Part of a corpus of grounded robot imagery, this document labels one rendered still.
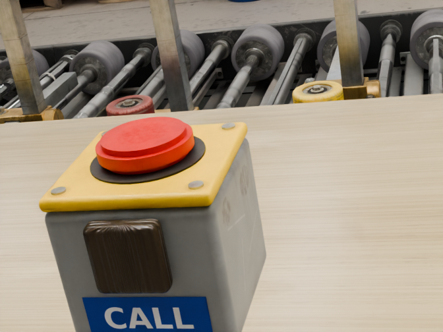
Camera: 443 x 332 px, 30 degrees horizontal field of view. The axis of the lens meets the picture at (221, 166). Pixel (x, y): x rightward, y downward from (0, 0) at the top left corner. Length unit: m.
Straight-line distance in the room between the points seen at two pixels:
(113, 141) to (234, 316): 0.08
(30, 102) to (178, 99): 0.30
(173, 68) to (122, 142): 1.18
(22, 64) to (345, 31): 0.61
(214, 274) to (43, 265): 0.66
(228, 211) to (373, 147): 0.79
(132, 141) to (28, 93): 1.31
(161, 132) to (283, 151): 0.80
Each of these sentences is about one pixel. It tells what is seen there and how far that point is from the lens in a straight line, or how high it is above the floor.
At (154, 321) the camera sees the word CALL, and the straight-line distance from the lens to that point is 0.34.
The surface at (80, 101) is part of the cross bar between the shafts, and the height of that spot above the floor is 0.74.
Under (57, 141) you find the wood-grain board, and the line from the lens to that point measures 1.32.
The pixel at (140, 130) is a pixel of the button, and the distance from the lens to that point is 0.34.
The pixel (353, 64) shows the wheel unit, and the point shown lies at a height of 0.90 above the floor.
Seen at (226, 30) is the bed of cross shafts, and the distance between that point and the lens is 2.02.
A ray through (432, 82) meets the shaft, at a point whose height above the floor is 0.81.
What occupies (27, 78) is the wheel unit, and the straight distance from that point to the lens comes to 1.62.
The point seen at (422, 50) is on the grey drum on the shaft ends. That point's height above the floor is 0.80.
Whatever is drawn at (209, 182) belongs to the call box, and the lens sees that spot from 0.31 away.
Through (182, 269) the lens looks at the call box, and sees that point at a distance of 0.32.
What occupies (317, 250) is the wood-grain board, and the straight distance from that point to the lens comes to 0.88.
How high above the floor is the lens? 1.35
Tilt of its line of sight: 24 degrees down
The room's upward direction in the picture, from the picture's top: 10 degrees counter-clockwise
